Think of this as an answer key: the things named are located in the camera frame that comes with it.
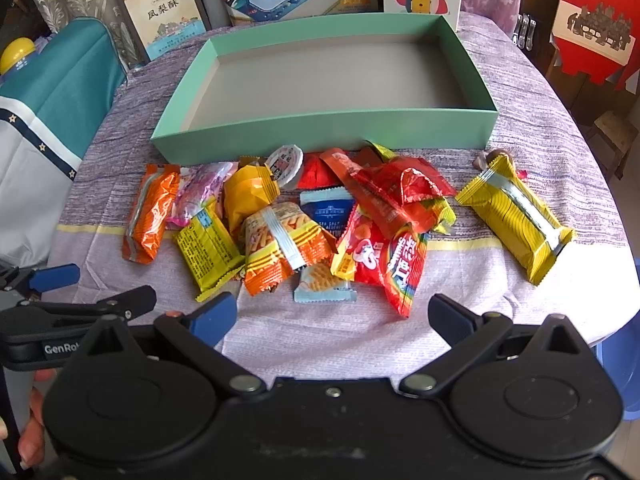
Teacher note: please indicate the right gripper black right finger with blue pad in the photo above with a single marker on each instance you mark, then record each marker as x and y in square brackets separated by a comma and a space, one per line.
[473, 340]

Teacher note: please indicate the small red triangular pack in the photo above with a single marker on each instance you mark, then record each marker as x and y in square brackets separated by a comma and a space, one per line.
[316, 174]

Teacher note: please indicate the orange yellow cracker pack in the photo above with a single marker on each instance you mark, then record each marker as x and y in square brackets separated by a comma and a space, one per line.
[279, 241]

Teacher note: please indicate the small round jelly cup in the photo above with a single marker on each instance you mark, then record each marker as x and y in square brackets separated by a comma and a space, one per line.
[286, 165]

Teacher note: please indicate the framed pineapple cake picture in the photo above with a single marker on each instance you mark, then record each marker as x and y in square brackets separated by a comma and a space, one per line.
[158, 26]

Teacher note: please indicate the yellow text snack pack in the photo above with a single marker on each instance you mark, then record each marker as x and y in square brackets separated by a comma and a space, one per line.
[209, 251]

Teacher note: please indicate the person's left hand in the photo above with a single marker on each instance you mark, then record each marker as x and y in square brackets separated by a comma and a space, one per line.
[23, 419]

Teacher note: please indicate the wooden stool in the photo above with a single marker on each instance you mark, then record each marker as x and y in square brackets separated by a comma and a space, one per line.
[619, 134]

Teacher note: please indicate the golden yellow snack pack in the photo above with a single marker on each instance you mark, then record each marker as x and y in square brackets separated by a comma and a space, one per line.
[250, 189]

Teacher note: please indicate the long red snack stick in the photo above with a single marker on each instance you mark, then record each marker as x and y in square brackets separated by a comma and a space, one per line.
[384, 215]

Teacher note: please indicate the light blue wafer pack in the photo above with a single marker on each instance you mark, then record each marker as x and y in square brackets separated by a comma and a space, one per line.
[318, 284]

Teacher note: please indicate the yellow ball toy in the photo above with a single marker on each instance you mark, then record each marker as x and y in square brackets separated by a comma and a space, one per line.
[15, 52]

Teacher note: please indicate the pink candy pack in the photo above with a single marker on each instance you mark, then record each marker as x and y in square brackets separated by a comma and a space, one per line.
[198, 186]

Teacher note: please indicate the red paper decoration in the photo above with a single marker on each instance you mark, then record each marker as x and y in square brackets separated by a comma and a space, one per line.
[599, 38]

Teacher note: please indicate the mint green cardboard box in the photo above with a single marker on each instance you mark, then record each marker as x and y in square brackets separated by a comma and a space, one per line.
[334, 81]

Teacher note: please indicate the teal fabric chair cover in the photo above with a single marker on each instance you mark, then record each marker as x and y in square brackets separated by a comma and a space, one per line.
[51, 110]

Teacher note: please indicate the purple striped tablecloth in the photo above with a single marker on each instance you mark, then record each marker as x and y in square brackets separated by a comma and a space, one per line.
[593, 282]

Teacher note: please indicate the red snack bag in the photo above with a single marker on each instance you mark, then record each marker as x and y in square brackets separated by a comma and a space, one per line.
[415, 188]

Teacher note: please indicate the red Skittles candy bag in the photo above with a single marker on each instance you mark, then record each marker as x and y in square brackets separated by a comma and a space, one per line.
[366, 256]

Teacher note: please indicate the orange snack pack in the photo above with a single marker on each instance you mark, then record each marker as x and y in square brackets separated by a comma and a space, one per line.
[146, 224]

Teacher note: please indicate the silver nail clippers set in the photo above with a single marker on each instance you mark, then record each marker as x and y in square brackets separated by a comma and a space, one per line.
[524, 32]

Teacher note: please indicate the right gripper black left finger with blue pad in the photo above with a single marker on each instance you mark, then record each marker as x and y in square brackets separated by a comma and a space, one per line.
[193, 338]

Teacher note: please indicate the blue white biscuit pack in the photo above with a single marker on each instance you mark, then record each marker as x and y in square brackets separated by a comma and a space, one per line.
[329, 207]

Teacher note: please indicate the yellow striped snack pack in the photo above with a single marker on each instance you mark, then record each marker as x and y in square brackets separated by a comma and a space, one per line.
[523, 223]

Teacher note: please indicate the brown ball candy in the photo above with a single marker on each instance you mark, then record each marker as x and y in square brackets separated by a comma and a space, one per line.
[482, 161]

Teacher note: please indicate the blue plastic stool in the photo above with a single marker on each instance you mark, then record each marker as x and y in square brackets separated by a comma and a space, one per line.
[619, 356]

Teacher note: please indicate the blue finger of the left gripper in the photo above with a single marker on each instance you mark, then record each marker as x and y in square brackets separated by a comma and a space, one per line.
[44, 280]

